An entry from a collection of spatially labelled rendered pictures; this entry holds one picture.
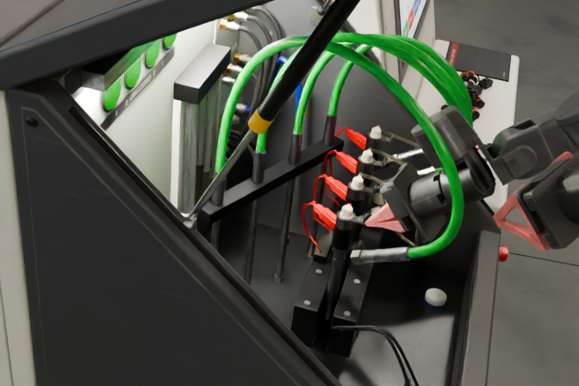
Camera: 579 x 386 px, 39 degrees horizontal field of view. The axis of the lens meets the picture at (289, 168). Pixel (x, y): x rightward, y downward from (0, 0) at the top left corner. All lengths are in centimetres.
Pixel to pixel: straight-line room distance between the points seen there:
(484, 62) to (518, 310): 107
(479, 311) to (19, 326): 73
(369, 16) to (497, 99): 60
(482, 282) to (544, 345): 138
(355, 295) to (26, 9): 70
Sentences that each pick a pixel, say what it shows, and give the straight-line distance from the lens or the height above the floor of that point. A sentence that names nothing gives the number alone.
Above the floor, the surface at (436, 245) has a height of 123.
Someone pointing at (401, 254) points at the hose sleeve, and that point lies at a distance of 108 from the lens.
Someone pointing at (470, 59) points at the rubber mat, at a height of 98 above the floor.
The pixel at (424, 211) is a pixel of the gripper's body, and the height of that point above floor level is 121.
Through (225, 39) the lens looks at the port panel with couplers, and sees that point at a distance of 140.
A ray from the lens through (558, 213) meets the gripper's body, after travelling 84.
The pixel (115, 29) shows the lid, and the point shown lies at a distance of 74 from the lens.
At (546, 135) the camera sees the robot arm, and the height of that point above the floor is 135.
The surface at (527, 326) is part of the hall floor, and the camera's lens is 287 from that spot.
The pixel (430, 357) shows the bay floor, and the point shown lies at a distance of 147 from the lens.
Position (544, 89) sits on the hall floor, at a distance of 436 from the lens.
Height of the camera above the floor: 187
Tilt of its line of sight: 34 degrees down
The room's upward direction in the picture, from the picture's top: 7 degrees clockwise
